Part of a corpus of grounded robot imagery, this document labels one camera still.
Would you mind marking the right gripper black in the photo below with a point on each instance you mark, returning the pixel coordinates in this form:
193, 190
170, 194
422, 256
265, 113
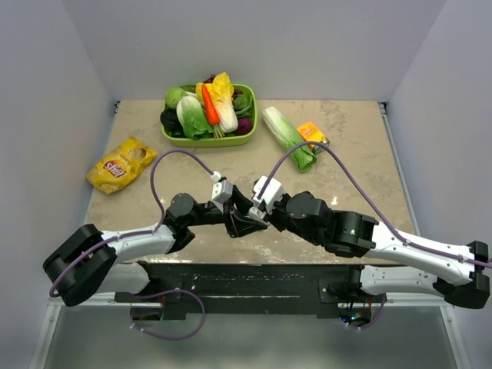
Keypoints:
271, 218

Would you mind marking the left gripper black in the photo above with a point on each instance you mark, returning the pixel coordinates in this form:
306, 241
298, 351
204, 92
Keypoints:
239, 227

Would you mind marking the white earbud charging case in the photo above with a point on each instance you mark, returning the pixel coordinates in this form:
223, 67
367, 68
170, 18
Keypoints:
257, 215

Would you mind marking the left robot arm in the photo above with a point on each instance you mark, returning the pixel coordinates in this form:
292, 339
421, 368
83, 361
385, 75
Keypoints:
91, 261

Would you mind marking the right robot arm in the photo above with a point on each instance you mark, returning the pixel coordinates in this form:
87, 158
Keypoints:
452, 272

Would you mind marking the purple onion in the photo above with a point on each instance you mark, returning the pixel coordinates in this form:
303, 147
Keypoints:
245, 125

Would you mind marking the orange juice carton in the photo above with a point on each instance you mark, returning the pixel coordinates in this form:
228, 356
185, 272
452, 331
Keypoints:
309, 131

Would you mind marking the napa cabbage on table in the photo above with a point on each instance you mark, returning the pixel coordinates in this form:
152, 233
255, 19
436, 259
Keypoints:
287, 136

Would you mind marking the orange toy carrot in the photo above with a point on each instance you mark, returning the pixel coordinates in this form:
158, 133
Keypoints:
211, 113

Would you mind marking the green plastic basket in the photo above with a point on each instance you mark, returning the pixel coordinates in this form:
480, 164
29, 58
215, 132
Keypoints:
229, 140

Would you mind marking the dark leafy vegetable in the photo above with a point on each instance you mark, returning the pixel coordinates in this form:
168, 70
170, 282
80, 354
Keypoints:
171, 124

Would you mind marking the green white bok choy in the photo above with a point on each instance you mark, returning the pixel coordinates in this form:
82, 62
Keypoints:
192, 118

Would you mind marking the yellow white cabbage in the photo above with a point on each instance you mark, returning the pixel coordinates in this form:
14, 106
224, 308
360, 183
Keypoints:
221, 92

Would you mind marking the yellow Lays chips bag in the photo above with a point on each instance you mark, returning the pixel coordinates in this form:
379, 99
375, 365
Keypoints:
121, 166

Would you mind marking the round green vegetable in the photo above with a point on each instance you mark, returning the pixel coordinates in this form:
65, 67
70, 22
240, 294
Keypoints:
173, 95

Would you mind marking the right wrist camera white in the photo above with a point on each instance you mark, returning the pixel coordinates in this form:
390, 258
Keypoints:
273, 192

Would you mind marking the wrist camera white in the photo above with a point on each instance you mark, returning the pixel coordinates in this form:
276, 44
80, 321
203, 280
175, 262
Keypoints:
221, 190
273, 192

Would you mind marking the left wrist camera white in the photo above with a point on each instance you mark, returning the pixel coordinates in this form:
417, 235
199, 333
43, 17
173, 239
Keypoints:
221, 190

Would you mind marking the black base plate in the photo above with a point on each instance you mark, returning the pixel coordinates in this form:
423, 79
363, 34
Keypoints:
322, 290

